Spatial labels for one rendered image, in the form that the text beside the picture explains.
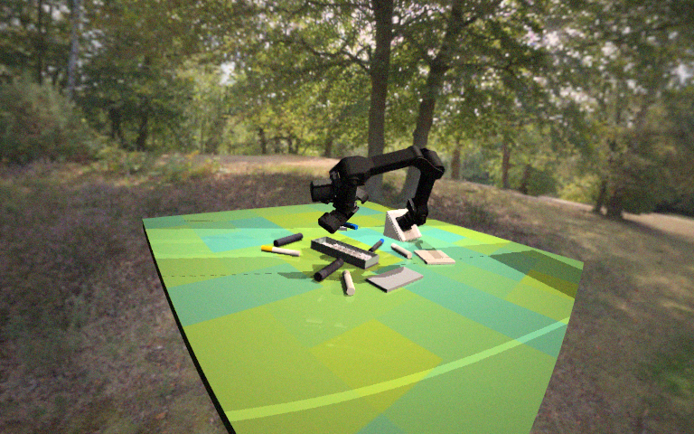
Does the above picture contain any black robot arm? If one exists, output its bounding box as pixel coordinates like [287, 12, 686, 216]
[310, 146, 445, 232]

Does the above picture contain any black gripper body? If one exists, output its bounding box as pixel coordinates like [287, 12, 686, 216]
[318, 186, 369, 234]

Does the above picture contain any keyboard with white letter keys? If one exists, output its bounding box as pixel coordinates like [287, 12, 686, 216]
[310, 236, 380, 269]

